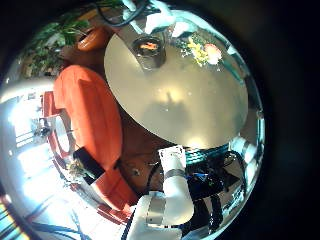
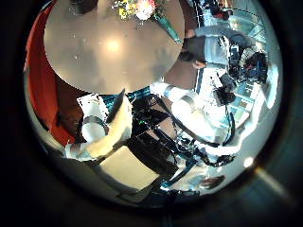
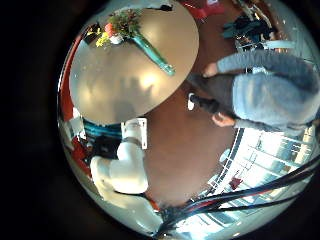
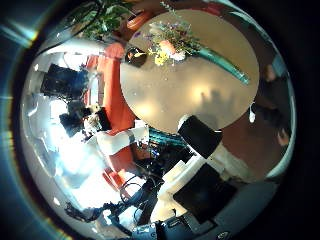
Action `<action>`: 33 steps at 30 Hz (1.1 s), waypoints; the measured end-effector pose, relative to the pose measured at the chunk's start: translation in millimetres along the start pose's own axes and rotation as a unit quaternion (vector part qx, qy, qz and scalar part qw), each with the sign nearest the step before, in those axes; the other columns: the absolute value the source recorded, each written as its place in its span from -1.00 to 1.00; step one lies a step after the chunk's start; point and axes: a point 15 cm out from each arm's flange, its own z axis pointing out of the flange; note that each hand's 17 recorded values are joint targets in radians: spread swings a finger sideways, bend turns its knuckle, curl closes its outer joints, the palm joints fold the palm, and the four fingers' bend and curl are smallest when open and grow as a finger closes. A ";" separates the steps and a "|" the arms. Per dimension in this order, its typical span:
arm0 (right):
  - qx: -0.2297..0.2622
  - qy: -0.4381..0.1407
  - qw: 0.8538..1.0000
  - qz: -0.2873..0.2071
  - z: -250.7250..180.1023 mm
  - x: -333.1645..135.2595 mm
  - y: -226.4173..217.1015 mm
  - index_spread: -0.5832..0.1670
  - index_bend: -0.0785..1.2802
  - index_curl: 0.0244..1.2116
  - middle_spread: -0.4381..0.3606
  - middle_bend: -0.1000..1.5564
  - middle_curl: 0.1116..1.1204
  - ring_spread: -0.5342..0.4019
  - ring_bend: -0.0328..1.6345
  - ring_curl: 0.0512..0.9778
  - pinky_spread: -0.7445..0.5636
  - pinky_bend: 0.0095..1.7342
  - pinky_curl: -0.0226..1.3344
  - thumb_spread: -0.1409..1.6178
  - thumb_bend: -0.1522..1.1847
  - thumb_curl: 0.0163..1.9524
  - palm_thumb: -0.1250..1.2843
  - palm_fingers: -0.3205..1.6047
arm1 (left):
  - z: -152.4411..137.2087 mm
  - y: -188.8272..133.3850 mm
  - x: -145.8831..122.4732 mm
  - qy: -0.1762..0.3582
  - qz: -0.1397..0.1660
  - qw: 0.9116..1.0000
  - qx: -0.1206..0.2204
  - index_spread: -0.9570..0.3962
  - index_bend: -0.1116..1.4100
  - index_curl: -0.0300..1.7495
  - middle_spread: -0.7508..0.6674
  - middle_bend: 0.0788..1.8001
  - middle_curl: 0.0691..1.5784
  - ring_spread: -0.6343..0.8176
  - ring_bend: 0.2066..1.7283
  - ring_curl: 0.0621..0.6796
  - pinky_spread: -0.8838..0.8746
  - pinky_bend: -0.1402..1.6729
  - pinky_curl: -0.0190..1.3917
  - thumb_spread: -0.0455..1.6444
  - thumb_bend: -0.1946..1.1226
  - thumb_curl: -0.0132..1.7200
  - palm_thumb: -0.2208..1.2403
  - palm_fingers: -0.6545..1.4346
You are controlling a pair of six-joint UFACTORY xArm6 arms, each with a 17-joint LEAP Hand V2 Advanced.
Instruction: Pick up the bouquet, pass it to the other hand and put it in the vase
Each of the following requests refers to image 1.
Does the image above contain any orange plant pot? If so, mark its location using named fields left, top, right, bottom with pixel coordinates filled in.
left=77, top=26, right=111, bottom=53

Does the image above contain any orange sofa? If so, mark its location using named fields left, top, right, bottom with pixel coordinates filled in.
left=53, top=64, right=139, bottom=213

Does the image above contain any green leafy plant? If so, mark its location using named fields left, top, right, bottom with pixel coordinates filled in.
left=23, top=13, right=91, bottom=78

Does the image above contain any flower bouquet with green wrap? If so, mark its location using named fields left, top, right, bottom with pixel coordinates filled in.
left=179, top=33, right=224, bottom=68

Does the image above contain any red metal frame chair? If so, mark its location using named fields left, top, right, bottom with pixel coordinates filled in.
left=40, top=90, right=73, bottom=158

